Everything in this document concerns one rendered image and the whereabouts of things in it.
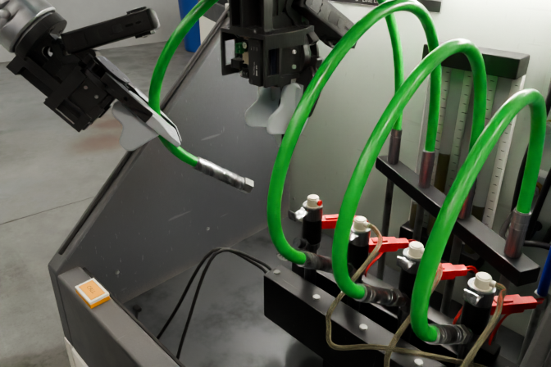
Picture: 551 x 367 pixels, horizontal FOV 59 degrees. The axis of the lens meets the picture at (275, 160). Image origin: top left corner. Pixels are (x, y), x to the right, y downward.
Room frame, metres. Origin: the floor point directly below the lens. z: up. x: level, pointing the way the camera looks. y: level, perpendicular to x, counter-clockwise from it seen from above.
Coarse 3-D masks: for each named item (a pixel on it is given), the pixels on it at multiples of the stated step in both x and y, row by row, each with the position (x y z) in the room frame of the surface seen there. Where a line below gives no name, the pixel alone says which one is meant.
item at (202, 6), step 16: (208, 0) 0.61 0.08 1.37; (384, 0) 0.70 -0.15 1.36; (192, 16) 0.60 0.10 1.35; (176, 32) 0.59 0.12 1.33; (400, 48) 0.71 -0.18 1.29; (160, 64) 0.58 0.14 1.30; (400, 64) 0.71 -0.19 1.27; (160, 80) 0.58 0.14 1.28; (400, 80) 0.71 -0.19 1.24; (160, 112) 0.58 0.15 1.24; (400, 128) 0.72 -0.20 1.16; (192, 160) 0.59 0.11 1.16
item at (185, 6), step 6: (180, 0) 6.63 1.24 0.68; (186, 0) 6.56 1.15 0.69; (192, 0) 6.53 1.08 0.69; (180, 6) 6.65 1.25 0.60; (186, 6) 6.57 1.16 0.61; (192, 6) 6.54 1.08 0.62; (180, 12) 6.68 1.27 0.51; (186, 12) 6.58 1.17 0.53; (180, 18) 6.74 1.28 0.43; (198, 24) 6.55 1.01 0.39; (192, 30) 6.57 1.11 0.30; (198, 30) 6.55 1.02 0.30; (186, 36) 6.64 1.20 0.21; (192, 36) 6.58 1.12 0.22; (198, 36) 6.56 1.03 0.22; (186, 42) 6.65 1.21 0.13; (192, 42) 6.59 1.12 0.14; (198, 42) 6.56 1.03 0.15; (186, 48) 6.68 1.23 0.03; (192, 48) 6.60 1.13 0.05
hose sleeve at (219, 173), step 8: (200, 160) 0.60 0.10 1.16; (200, 168) 0.59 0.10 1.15; (208, 168) 0.60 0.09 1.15; (216, 168) 0.61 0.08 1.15; (216, 176) 0.60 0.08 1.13; (224, 176) 0.61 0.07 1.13; (232, 176) 0.61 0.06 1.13; (240, 176) 0.62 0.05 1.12; (232, 184) 0.61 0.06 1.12; (240, 184) 0.61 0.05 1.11
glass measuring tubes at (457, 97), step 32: (448, 64) 0.71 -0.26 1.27; (512, 64) 0.65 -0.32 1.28; (448, 96) 0.72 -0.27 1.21; (448, 128) 0.71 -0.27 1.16; (512, 128) 0.67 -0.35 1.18; (448, 160) 0.71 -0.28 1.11; (448, 192) 0.72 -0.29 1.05; (480, 192) 0.66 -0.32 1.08; (448, 256) 0.68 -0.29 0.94; (480, 256) 0.66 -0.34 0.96
